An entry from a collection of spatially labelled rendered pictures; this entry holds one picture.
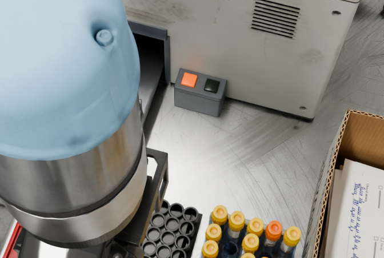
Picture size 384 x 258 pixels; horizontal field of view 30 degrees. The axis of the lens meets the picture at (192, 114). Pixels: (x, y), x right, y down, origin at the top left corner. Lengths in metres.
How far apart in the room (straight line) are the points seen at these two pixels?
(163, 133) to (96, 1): 0.66
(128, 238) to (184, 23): 0.40
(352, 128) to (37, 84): 0.59
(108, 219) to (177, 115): 0.57
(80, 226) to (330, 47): 0.48
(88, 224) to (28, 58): 0.13
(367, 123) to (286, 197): 0.15
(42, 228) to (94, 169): 0.07
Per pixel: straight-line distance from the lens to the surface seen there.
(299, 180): 0.88
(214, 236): 0.72
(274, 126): 0.90
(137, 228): 0.43
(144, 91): 0.87
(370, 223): 0.81
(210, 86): 0.86
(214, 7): 0.75
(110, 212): 0.34
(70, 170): 0.28
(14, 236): 0.86
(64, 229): 0.34
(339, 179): 0.82
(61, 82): 0.23
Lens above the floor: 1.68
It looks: 64 degrees down
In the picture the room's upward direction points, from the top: 2 degrees clockwise
